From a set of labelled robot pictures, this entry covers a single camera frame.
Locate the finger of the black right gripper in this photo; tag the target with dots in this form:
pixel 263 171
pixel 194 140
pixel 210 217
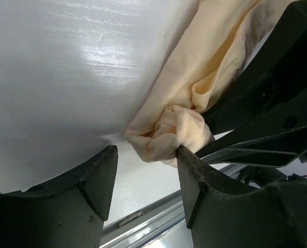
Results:
pixel 274 139
pixel 275 75

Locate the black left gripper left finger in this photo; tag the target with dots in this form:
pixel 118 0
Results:
pixel 66 211

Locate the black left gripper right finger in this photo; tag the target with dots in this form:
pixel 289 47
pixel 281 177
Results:
pixel 223 212

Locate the peach underwear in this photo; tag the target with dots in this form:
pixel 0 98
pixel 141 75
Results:
pixel 211 53

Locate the aluminium front rail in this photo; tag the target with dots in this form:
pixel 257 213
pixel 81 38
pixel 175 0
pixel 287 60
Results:
pixel 147 210

